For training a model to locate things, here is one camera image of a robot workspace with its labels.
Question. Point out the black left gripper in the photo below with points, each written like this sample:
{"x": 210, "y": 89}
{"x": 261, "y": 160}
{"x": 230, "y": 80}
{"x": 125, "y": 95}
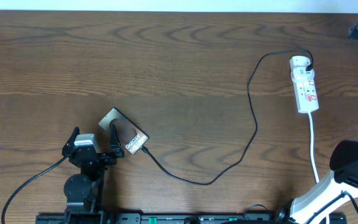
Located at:
{"x": 93, "y": 156}

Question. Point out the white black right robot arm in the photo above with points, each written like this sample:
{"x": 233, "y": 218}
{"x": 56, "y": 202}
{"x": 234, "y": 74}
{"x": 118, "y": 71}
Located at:
{"x": 340, "y": 184}

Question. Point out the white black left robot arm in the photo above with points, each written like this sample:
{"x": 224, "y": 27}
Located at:
{"x": 84, "y": 191}

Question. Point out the white USB charger adapter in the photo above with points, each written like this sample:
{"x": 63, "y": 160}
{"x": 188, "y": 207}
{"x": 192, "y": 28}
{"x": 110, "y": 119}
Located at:
{"x": 300, "y": 70}

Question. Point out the white power strip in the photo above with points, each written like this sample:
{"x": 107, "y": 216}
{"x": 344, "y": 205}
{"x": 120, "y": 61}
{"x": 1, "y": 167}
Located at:
{"x": 305, "y": 90}

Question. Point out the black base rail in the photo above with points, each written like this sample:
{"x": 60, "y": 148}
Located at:
{"x": 136, "y": 218}

